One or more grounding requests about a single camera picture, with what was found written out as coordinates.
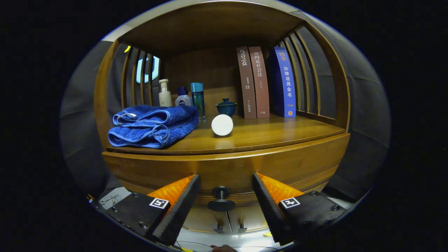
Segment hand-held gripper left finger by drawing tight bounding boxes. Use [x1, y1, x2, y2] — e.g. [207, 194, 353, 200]
[104, 174, 201, 246]

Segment wooden countertop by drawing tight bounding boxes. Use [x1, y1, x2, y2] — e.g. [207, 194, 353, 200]
[107, 114, 346, 155]

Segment wooden cabinet door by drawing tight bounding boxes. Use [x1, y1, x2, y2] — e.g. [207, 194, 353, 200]
[182, 206, 231, 233]
[227, 205, 272, 232]

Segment white lotion bottle blue cap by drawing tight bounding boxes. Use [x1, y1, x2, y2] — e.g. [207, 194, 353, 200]
[175, 87, 192, 107]

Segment cream pump bottle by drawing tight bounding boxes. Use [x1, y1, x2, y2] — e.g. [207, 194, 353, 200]
[159, 79, 173, 107]

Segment white green cosmetic tube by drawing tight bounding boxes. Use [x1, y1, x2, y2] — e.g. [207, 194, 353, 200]
[211, 114, 234, 137]

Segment blue book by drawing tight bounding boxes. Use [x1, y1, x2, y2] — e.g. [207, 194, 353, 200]
[269, 47, 296, 118]

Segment wooden drawer with black knob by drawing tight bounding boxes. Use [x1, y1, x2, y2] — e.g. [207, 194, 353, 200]
[102, 132, 350, 212]

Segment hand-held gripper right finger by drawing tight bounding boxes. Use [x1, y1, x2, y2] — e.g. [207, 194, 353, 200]
[252, 173, 347, 246]

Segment dark brown book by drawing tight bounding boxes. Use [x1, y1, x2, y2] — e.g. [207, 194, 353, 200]
[236, 46, 257, 119]

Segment dark teal lidded teacup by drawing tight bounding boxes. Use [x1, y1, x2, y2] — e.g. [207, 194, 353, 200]
[215, 98, 237, 117]

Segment reddish brown book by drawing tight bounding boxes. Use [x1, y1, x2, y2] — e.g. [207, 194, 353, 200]
[249, 46, 270, 119]

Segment wooden cabinet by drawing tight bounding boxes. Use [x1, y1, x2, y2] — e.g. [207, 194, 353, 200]
[94, 0, 351, 234]

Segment teal glass bottle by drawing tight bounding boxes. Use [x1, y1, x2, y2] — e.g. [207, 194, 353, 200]
[190, 83, 206, 122]

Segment blue folded towel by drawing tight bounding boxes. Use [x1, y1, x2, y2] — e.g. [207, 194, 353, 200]
[107, 105, 199, 149]

